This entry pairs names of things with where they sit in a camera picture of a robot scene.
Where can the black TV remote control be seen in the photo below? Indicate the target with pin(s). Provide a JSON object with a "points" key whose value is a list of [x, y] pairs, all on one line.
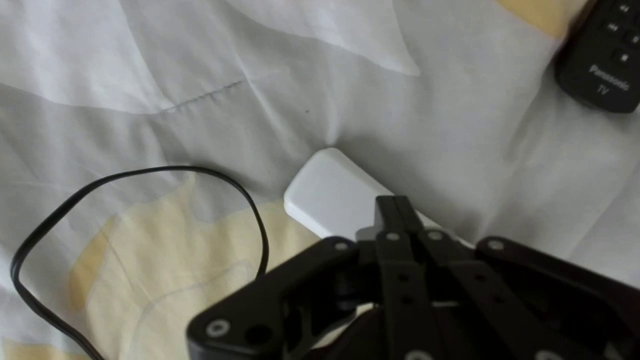
{"points": [[602, 63]]}

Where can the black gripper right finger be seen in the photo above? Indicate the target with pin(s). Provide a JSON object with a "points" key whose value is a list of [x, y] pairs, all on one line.
{"points": [[521, 292]]}

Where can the white remote control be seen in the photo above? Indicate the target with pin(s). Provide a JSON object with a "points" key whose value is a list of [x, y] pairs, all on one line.
{"points": [[333, 192]]}

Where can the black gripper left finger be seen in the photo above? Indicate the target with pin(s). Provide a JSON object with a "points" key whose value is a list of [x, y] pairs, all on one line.
{"points": [[301, 292]]}

